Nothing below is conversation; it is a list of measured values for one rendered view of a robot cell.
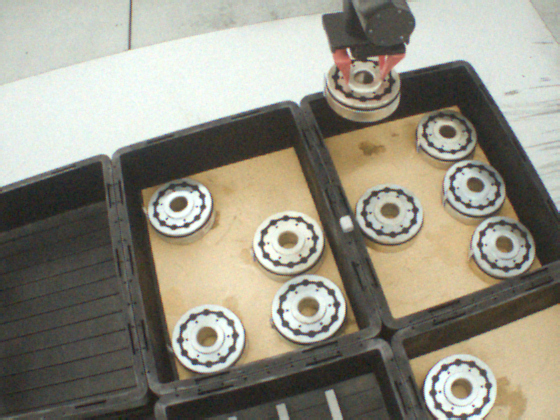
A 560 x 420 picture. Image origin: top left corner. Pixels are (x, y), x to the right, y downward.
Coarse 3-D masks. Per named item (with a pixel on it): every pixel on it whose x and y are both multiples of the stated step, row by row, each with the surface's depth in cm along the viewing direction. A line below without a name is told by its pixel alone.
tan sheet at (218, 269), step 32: (256, 160) 101; (288, 160) 101; (224, 192) 98; (256, 192) 98; (288, 192) 97; (224, 224) 95; (256, 224) 95; (320, 224) 94; (160, 256) 93; (192, 256) 93; (224, 256) 92; (160, 288) 91; (192, 288) 90; (224, 288) 90; (256, 288) 89; (256, 320) 87; (352, 320) 85; (256, 352) 84
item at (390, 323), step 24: (408, 72) 95; (432, 72) 95; (312, 96) 94; (312, 120) 92; (504, 120) 89; (528, 168) 84; (336, 192) 85; (552, 216) 79; (360, 240) 80; (552, 264) 76; (504, 288) 75; (384, 312) 75; (432, 312) 75
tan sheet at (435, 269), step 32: (384, 128) 102; (352, 160) 99; (384, 160) 99; (416, 160) 98; (480, 160) 97; (352, 192) 96; (416, 192) 95; (448, 224) 92; (384, 256) 90; (416, 256) 89; (448, 256) 89; (384, 288) 87; (416, 288) 87; (448, 288) 86; (480, 288) 86
